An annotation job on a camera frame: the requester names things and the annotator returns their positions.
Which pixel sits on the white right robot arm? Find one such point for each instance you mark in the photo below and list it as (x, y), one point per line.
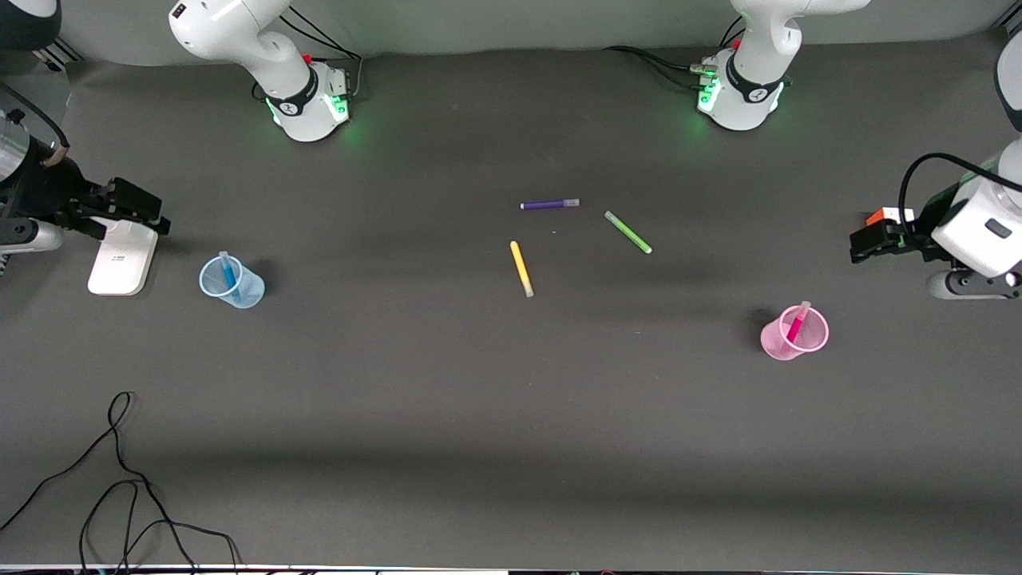
(239, 36)

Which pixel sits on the green marker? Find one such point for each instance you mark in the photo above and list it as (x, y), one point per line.
(627, 231)

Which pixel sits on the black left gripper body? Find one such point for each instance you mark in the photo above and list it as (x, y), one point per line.
(918, 232)

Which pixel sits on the multicoloured puzzle cube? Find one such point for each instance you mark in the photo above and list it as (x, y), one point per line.
(882, 216)

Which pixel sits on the translucent pink cup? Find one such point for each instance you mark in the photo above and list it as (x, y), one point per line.
(774, 345)

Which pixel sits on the aluminium frame rail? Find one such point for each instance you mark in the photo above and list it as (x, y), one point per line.
(60, 54)

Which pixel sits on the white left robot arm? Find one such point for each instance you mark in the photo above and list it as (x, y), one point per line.
(750, 88)

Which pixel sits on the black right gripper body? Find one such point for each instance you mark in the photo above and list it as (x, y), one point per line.
(54, 189)

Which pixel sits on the blue marker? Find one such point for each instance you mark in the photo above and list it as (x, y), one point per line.
(229, 275)

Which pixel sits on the purple marker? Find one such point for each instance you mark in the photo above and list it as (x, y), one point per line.
(547, 204)

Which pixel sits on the translucent blue cup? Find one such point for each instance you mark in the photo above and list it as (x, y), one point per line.
(247, 294)

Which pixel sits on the white lamp stand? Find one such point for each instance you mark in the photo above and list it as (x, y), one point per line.
(120, 267)

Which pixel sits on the pink marker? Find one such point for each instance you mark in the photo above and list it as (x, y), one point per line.
(796, 326)

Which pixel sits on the yellow marker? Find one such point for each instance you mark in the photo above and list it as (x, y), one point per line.
(520, 267)

